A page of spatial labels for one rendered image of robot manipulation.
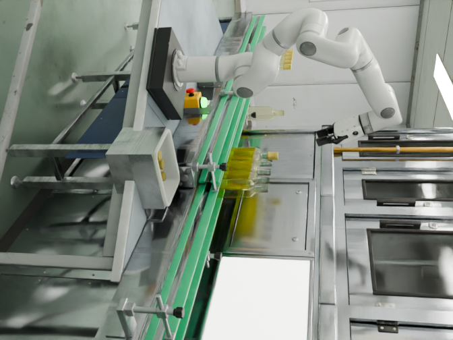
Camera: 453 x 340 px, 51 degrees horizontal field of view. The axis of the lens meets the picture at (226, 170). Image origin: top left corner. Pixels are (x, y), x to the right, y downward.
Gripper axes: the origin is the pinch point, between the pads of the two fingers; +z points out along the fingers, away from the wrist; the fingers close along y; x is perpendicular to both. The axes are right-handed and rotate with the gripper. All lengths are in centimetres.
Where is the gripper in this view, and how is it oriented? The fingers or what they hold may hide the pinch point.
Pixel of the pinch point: (321, 137)
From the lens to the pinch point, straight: 182.0
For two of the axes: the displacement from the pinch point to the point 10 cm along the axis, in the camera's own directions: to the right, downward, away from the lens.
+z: -8.8, 2.8, 3.8
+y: 1.7, -5.7, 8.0
